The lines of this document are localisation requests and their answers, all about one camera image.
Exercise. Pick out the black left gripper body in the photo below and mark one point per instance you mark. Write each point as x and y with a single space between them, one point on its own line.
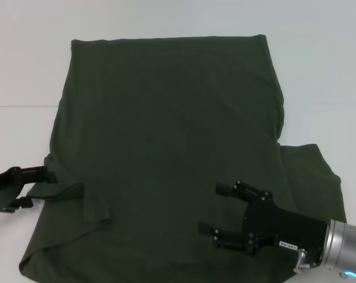
3 182

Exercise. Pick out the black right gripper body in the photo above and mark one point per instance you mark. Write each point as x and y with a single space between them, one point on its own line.
295 233

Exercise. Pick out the dark green t-shirt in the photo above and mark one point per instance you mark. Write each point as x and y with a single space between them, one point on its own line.
166 118

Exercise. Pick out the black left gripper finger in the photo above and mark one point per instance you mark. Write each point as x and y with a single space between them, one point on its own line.
22 203
39 175

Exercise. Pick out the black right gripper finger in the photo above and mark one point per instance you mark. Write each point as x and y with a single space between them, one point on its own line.
225 189
232 241

